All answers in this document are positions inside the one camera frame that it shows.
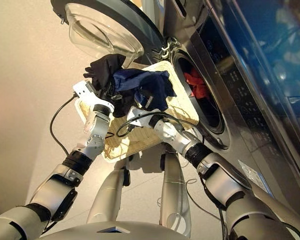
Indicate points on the navy blue garment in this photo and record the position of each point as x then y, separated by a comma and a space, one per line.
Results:
152, 82

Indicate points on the black garment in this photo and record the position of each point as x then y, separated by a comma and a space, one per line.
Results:
105, 67

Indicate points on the orange garment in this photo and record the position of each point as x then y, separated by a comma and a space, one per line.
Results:
196, 83

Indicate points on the pale woven basket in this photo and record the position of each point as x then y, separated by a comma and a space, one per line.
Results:
182, 100

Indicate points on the black wheeled basket stand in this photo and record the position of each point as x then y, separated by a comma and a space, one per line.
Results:
126, 172

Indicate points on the round washing machine door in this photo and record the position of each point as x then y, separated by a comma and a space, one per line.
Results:
110, 15

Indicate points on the grey washing machine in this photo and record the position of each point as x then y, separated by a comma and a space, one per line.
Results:
240, 120

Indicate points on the silver robot leg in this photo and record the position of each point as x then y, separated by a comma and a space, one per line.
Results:
175, 195
107, 195

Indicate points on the blue white energy label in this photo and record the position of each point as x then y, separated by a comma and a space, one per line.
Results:
251, 173

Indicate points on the silver robot torso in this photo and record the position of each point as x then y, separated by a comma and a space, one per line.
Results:
115, 231

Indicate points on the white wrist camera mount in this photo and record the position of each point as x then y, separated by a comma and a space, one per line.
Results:
142, 116
86, 93

